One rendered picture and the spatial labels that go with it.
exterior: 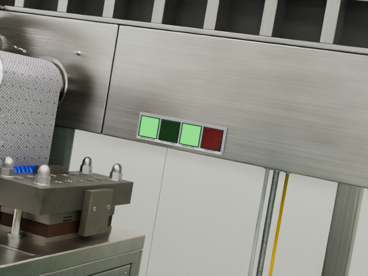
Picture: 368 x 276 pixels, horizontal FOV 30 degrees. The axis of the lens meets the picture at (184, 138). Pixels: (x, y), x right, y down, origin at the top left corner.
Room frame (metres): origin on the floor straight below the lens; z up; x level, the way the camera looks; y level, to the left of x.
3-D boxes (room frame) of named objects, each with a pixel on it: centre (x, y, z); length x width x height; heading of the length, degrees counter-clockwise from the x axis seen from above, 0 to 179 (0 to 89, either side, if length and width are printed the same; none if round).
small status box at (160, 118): (1.75, 0.01, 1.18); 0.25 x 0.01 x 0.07; 65
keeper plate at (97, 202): (1.66, 0.18, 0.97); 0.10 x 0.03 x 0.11; 155
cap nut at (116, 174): (1.82, 0.16, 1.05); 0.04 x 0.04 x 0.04
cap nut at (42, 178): (1.53, 0.30, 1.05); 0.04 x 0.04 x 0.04
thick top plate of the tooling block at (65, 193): (1.69, 0.27, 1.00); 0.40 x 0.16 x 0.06; 155
